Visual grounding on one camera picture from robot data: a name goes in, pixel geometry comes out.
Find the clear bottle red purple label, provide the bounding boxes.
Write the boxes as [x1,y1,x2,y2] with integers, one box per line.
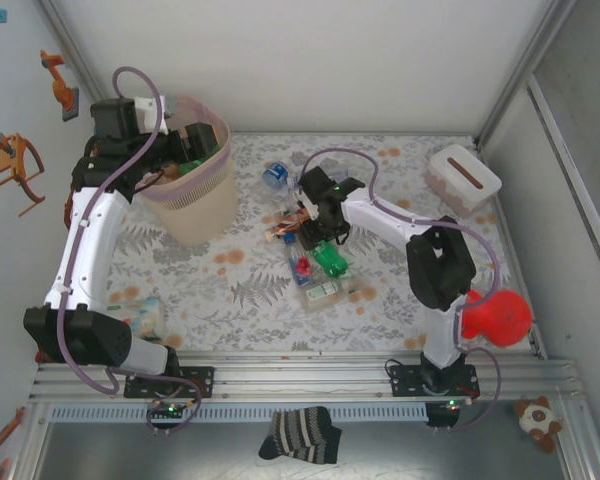
[287,166,352,191]

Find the green bottle large green label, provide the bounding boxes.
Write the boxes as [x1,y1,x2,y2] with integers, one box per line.
[312,239,354,279]

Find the copper label plastic bottle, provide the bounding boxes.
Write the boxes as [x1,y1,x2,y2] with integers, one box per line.
[263,205,312,242]

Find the clear bottle red flower label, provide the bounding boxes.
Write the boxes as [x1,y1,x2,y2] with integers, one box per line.
[284,238,315,287]

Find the clear bottle green white label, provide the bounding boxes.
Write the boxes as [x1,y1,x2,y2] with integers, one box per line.
[256,184,304,209]

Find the clear bottle dark blue label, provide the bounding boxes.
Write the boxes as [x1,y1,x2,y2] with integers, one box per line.
[261,160,295,191]

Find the beige bin with pink liner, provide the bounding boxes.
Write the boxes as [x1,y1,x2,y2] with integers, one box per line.
[138,94,240,247]

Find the white pink tissue box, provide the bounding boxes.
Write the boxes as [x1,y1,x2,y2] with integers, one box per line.
[426,144,504,217]

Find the colourful tissue pack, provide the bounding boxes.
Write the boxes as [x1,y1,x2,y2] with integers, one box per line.
[104,297,166,344]

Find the red plastic toy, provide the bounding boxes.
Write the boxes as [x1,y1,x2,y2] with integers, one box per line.
[460,288,535,350]

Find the black grey striped sock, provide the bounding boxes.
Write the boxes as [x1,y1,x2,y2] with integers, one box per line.
[257,405,344,466]

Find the brown white plush toy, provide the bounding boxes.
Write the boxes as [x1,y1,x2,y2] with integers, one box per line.
[512,395,564,455]

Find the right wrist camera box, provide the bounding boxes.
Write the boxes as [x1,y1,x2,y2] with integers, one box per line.
[293,188,322,220]

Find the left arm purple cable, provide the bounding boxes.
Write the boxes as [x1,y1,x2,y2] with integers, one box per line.
[59,66,204,437]

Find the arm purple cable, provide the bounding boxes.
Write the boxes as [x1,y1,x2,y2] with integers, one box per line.
[59,66,204,437]
[302,147,502,435]

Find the aluminium frame post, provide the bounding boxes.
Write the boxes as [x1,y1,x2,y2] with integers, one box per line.
[37,0,109,109]
[477,0,580,147]

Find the orange claw machine wall sticker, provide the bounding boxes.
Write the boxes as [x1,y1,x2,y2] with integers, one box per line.
[0,132,47,217]

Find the aluminium mounting rail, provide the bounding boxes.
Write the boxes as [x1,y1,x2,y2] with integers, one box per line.
[27,351,581,403]

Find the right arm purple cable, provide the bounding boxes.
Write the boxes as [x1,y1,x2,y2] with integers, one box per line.
[302,147,502,435]

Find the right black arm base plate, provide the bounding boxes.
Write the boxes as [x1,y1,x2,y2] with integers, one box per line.
[388,363,481,400]

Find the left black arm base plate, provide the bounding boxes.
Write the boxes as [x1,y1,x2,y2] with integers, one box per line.
[123,365,216,400]

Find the white slotted cable duct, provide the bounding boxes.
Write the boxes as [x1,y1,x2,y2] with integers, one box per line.
[49,403,429,424]

